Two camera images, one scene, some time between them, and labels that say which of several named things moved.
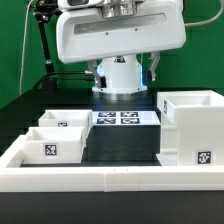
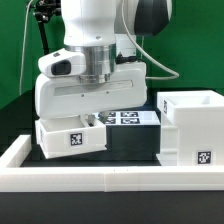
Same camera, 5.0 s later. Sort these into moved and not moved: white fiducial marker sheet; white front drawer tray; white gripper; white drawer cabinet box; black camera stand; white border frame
Moved: white gripper; white front drawer tray
Not moved: black camera stand; white drawer cabinet box; white fiducial marker sheet; white border frame
